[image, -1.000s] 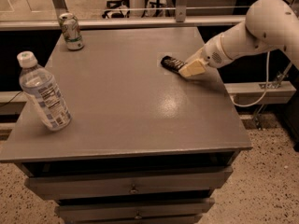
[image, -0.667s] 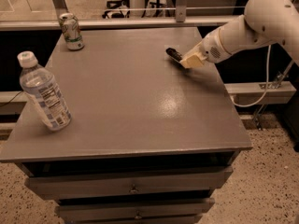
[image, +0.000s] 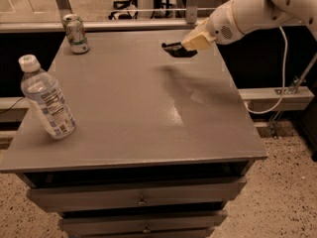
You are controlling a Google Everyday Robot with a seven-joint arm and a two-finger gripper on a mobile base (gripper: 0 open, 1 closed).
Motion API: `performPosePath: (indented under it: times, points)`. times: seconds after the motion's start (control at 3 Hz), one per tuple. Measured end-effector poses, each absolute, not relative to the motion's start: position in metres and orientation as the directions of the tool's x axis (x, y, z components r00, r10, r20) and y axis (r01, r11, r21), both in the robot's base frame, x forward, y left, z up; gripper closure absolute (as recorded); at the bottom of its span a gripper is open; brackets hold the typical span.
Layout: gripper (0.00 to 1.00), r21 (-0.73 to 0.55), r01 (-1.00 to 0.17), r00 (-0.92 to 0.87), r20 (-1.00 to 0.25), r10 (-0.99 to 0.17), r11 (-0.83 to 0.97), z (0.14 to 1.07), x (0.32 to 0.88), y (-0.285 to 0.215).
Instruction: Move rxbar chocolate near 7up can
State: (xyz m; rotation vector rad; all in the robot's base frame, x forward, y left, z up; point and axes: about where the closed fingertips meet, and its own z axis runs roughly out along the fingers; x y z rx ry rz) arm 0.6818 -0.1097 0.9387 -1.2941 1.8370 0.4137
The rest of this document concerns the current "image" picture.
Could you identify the grey drawer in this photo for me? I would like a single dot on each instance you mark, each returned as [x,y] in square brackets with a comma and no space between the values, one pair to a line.
[144,223]
[139,194]

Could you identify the clear plastic water bottle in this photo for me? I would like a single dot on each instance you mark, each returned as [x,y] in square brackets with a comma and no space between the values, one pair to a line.
[46,98]

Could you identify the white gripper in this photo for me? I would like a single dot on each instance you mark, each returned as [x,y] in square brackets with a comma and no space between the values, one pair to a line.
[222,24]

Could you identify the black rxbar chocolate wrapper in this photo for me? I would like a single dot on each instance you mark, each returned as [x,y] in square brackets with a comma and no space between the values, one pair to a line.
[177,50]

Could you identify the green white 7up can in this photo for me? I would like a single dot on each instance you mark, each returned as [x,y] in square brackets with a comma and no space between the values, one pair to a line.
[75,33]

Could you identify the black office chair base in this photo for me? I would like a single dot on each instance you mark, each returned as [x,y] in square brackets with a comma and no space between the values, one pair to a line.
[124,10]

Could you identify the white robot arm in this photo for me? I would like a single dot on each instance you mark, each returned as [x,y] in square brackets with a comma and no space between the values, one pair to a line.
[252,15]

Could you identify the top grey drawer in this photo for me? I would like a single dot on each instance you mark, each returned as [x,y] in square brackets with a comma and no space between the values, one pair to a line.
[139,194]

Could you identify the grey drawer cabinet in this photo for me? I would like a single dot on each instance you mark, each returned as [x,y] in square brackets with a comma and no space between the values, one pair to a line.
[141,115]

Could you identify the metal railing frame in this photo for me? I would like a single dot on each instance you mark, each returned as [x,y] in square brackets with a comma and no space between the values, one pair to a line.
[189,22]

